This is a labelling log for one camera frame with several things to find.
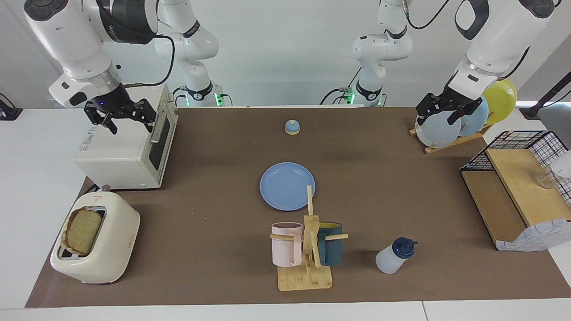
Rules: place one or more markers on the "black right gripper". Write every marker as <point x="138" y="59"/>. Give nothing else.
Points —
<point x="107" y="101"/>

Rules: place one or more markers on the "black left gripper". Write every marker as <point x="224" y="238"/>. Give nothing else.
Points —
<point x="448" y="100"/>

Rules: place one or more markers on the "toasted bread slice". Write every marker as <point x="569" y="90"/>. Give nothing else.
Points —
<point x="82" y="232"/>

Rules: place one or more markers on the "seasoning bottle with blue cap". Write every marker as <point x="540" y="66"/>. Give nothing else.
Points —
<point x="392" y="258"/>

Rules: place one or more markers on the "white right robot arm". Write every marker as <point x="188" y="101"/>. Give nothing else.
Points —
<point x="67" y="40"/>

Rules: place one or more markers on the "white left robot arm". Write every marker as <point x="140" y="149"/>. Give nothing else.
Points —
<point x="490" y="40"/>

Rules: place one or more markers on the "grey round plate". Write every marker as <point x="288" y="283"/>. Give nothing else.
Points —
<point x="439" y="133"/>

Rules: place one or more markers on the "wooden plate rack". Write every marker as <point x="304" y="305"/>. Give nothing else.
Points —
<point x="450" y="143"/>

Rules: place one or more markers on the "light blue round plate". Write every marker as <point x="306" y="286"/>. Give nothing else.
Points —
<point x="475" y="120"/>

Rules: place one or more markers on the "yellow round plate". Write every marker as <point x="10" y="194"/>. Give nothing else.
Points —
<point x="502" y="100"/>

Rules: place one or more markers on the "white toaster oven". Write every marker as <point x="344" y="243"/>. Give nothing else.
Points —
<point x="116" y="156"/>

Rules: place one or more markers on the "black device on side table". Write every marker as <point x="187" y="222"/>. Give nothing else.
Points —
<point x="9" y="111"/>

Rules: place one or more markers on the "cream two-slot toaster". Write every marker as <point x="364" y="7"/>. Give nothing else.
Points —
<point x="111" y="240"/>

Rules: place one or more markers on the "clear glass cup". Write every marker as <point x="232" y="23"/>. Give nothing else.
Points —
<point x="545" y="180"/>

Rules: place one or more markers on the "white object on shelf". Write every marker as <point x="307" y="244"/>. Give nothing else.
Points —
<point x="562" y="165"/>

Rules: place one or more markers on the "brown table mat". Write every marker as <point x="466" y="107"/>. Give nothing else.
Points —
<point x="214" y="223"/>

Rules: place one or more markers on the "small blue call bell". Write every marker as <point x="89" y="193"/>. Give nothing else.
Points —
<point x="292" y="128"/>

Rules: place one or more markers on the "teal mug with yellow inside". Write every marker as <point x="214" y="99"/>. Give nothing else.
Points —
<point x="332" y="249"/>

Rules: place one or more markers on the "pink mug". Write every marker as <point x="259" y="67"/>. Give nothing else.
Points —
<point x="285" y="249"/>

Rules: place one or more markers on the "wooden mug rack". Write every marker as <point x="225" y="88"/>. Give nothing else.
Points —
<point x="305" y="278"/>

